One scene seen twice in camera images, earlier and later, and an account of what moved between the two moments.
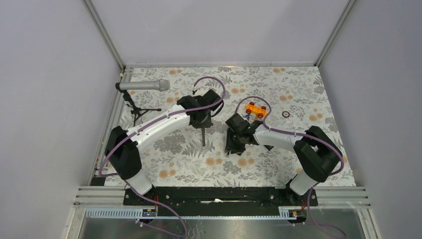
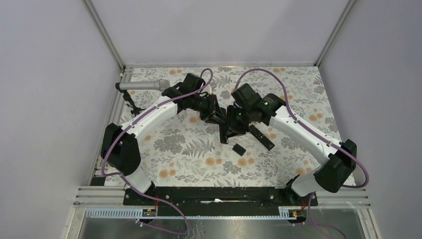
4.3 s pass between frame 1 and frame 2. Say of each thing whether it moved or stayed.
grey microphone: stayed
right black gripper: moved
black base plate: stayed
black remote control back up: moved
